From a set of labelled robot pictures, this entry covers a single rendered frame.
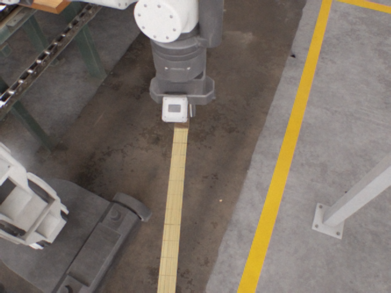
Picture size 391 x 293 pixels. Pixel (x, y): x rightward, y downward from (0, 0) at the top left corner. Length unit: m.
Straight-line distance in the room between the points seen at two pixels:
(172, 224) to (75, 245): 1.00
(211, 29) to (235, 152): 1.32
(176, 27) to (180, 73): 0.11
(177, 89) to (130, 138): 1.28
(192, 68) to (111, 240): 1.02
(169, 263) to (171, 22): 0.33
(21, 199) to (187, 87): 0.62
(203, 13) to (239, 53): 1.82
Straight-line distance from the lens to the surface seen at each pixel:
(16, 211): 0.97
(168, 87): 0.54
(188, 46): 0.45
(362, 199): 1.35
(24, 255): 1.54
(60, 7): 1.25
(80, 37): 1.95
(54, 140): 1.96
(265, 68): 2.15
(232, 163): 1.68
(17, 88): 1.51
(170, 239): 0.48
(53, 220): 1.31
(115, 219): 1.36
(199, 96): 0.55
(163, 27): 0.41
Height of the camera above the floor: 1.49
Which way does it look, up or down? 59 degrees down
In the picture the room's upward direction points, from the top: 2 degrees counter-clockwise
